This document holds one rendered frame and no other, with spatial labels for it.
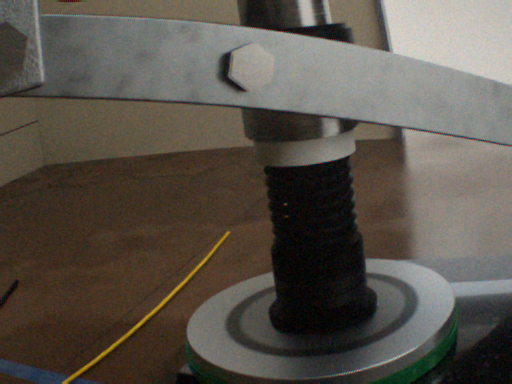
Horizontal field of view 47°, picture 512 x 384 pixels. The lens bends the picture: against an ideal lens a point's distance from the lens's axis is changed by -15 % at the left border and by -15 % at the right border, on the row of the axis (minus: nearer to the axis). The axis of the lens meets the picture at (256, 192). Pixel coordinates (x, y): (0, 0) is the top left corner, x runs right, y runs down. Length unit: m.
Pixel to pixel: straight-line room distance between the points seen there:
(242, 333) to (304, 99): 0.18
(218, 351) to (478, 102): 0.26
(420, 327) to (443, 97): 0.16
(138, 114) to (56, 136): 1.09
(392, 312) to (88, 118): 6.05
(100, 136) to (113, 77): 6.05
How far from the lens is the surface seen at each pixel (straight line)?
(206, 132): 5.85
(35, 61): 0.34
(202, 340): 0.49
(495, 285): 0.58
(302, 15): 0.43
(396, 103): 0.43
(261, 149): 0.45
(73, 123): 6.59
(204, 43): 0.38
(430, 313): 0.48
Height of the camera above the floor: 1.05
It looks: 14 degrees down
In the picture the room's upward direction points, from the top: 8 degrees counter-clockwise
